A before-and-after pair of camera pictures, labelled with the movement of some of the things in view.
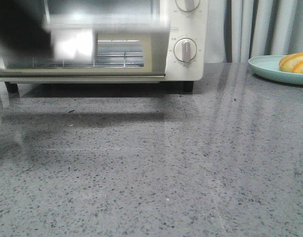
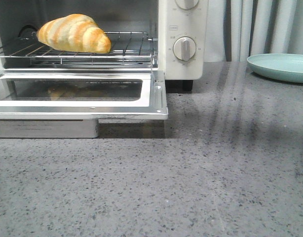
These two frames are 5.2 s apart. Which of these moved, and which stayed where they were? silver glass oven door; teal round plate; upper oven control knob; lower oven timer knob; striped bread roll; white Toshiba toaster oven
Moved: striped bread roll; silver glass oven door
Stayed: upper oven control knob; lower oven timer knob; white Toshiba toaster oven; teal round plate
